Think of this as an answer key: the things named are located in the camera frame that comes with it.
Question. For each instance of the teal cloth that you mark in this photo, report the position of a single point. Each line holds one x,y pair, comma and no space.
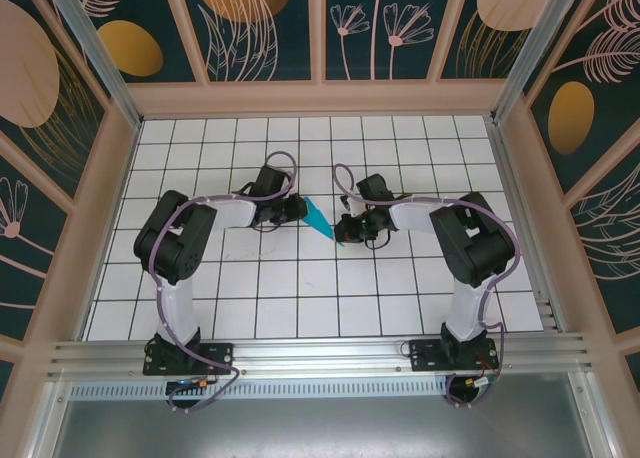
316,215

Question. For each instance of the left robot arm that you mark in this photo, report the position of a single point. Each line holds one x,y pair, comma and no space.
170,238

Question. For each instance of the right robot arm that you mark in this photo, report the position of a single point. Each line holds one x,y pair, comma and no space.
475,243

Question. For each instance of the grey metal sheet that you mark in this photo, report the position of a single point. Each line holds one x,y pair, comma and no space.
320,428

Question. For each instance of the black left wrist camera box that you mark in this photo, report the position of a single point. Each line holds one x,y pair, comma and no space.
272,182

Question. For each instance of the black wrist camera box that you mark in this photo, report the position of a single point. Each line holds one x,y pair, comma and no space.
272,182
375,188

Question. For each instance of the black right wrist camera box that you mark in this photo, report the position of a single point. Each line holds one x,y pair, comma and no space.
375,188

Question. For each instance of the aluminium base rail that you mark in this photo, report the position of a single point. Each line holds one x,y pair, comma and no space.
320,355

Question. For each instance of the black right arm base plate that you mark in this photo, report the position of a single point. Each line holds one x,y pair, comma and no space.
425,358

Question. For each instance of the aluminium side rail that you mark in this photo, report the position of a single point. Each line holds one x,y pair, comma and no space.
520,218

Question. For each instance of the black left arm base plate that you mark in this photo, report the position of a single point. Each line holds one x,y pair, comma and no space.
220,358

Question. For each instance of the wall panel orange circle leaves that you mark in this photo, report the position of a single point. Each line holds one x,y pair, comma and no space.
240,28

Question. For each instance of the wall panel with pink flowers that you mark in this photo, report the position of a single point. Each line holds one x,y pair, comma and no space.
380,28

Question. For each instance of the wall panel with yellow oval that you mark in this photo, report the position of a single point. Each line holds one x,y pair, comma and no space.
130,48

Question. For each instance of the wall panel pink leaf outlines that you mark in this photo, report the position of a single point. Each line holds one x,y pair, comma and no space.
610,238

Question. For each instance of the aluminium corner post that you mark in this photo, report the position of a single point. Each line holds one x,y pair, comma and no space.
537,48
95,53

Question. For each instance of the wall panel pink oval grass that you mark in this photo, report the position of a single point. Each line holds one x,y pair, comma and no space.
500,8

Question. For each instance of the wall panel fern orange oval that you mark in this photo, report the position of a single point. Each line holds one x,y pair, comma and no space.
590,78

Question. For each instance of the wall panel single flower outline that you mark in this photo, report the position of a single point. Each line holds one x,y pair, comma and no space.
20,218

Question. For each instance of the wall panel large pink oval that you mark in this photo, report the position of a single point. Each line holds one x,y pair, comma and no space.
30,78

